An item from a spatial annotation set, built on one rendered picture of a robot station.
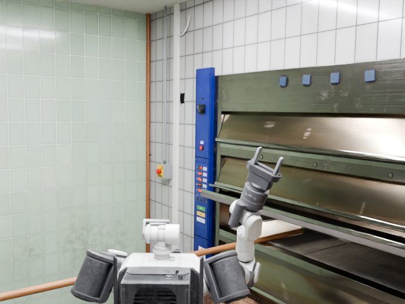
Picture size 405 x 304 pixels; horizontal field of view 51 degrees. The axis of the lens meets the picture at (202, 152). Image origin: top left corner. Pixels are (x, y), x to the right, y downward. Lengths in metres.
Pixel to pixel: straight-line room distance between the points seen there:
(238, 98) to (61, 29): 1.32
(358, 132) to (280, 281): 0.89
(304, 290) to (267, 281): 0.24
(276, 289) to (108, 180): 1.50
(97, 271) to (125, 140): 1.88
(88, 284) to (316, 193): 1.10
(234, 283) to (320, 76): 1.04
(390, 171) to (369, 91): 0.33
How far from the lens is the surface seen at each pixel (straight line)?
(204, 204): 2.68
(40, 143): 3.02
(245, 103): 2.38
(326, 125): 2.01
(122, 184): 3.25
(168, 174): 3.02
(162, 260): 1.44
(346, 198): 1.95
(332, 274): 2.08
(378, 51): 1.87
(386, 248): 1.71
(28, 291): 1.85
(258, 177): 1.47
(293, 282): 2.28
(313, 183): 2.07
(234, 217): 1.52
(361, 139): 1.88
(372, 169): 1.87
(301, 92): 2.09
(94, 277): 1.46
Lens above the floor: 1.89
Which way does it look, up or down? 6 degrees down
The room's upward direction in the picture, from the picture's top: 1 degrees clockwise
